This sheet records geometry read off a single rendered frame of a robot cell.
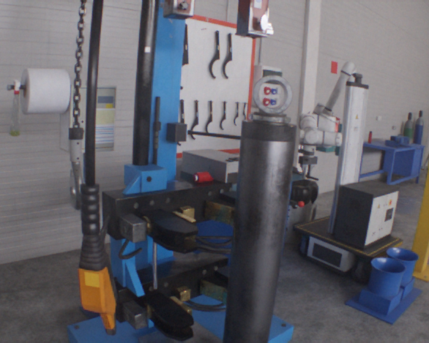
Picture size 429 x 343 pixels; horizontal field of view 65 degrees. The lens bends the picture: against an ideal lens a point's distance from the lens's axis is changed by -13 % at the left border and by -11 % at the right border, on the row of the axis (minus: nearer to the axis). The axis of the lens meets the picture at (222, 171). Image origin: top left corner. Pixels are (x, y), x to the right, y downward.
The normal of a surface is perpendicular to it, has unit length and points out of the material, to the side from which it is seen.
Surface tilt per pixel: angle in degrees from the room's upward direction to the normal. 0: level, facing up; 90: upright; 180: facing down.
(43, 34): 90
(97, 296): 90
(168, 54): 90
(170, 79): 90
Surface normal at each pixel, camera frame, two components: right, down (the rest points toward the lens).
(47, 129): 0.68, 0.20
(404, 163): -0.73, 0.09
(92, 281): -0.04, 0.21
